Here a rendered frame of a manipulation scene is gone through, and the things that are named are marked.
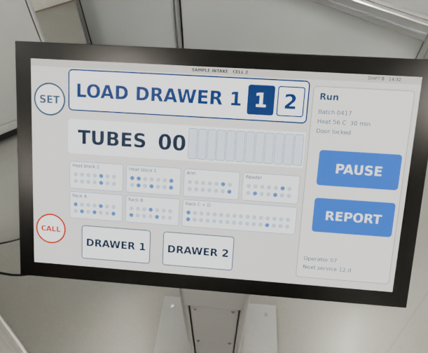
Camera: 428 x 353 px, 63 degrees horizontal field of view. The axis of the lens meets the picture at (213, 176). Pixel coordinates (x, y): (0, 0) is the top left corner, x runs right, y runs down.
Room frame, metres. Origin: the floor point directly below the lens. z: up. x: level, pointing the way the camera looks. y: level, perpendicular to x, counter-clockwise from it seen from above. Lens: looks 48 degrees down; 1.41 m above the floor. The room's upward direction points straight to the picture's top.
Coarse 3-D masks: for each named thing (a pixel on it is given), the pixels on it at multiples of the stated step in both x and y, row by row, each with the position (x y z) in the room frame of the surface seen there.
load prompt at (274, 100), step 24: (72, 72) 0.39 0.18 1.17; (96, 72) 0.39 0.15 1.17; (120, 72) 0.38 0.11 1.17; (144, 72) 0.38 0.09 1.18; (72, 96) 0.37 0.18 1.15; (96, 96) 0.37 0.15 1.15; (120, 96) 0.37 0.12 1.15; (144, 96) 0.36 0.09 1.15; (168, 96) 0.36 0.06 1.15; (192, 96) 0.36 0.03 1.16; (216, 96) 0.36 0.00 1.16; (240, 96) 0.36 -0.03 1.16; (264, 96) 0.36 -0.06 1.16; (288, 96) 0.35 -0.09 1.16; (264, 120) 0.34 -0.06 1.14; (288, 120) 0.34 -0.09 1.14
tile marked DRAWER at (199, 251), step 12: (168, 240) 0.24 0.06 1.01; (180, 240) 0.24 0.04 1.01; (192, 240) 0.24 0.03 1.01; (204, 240) 0.24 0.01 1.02; (216, 240) 0.24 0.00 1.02; (228, 240) 0.24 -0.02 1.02; (168, 252) 0.23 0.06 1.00; (180, 252) 0.23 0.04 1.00; (192, 252) 0.23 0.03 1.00; (204, 252) 0.23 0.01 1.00; (216, 252) 0.23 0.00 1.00; (228, 252) 0.23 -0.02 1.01; (168, 264) 0.22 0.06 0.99; (180, 264) 0.22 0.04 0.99; (192, 264) 0.22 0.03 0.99; (204, 264) 0.22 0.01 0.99; (216, 264) 0.22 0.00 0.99; (228, 264) 0.22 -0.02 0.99
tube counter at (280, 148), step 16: (160, 128) 0.34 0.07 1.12; (176, 128) 0.34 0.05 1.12; (192, 128) 0.34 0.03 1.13; (208, 128) 0.33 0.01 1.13; (224, 128) 0.33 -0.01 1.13; (160, 144) 0.32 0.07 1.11; (176, 144) 0.32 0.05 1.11; (192, 144) 0.32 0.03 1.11; (208, 144) 0.32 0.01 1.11; (224, 144) 0.32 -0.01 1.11; (240, 144) 0.32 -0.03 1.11; (256, 144) 0.32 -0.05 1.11; (272, 144) 0.32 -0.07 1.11; (288, 144) 0.32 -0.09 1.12; (304, 144) 0.32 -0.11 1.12; (192, 160) 0.31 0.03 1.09; (208, 160) 0.31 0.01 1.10; (224, 160) 0.31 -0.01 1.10; (240, 160) 0.31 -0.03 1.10; (256, 160) 0.31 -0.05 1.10; (272, 160) 0.30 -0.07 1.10; (288, 160) 0.30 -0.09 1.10
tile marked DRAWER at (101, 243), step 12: (84, 228) 0.26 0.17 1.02; (96, 228) 0.26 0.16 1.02; (108, 228) 0.26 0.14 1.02; (120, 228) 0.26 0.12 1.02; (132, 228) 0.26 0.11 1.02; (84, 240) 0.25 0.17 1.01; (96, 240) 0.25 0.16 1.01; (108, 240) 0.25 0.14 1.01; (120, 240) 0.25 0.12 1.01; (132, 240) 0.24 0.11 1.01; (144, 240) 0.24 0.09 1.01; (84, 252) 0.24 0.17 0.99; (96, 252) 0.24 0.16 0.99; (108, 252) 0.24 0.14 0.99; (120, 252) 0.23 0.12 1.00; (132, 252) 0.23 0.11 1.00; (144, 252) 0.23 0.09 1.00
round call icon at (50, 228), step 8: (40, 216) 0.27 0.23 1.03; (48, 216) 0.27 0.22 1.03; (56, 216) 0.27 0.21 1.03; (64, 216) 0.27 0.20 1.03; (40, 224) 0.26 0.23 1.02; (48, 224) 0.26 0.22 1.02; (56, 224) 0.26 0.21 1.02; (64, 224) 0.26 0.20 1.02; (40, 232) 0.26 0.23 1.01; (48, 232) 0.26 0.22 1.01; (56, 232) 0.26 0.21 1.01; (64, 232) 0.26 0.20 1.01; (40, 240) 0.25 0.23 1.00; (48, 240) 0.25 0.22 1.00; (56, 240) 0.25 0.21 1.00; (64, 240) 0.25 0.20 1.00
